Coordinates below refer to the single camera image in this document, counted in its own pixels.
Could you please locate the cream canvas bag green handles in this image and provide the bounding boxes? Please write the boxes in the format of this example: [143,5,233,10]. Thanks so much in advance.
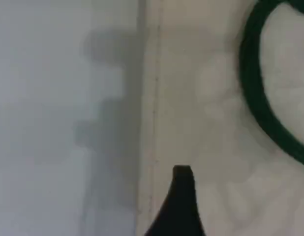
[136,0,304,236]

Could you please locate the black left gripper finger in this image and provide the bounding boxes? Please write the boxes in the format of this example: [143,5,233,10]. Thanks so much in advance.
[142,165,207,236]

